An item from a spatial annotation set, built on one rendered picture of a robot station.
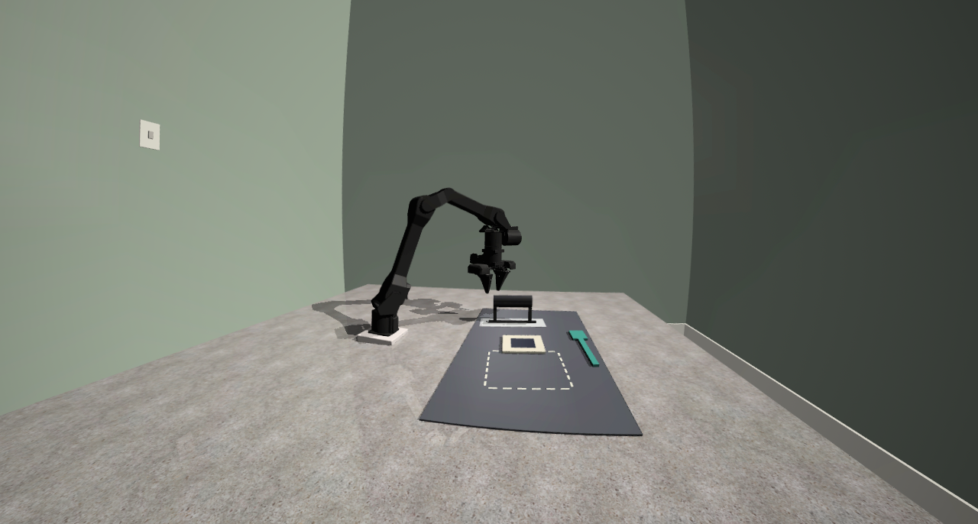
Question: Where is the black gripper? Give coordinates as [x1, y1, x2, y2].
[468, 246, 516, 294]

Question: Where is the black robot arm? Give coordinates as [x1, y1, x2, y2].
[368, 187, 522, 337]

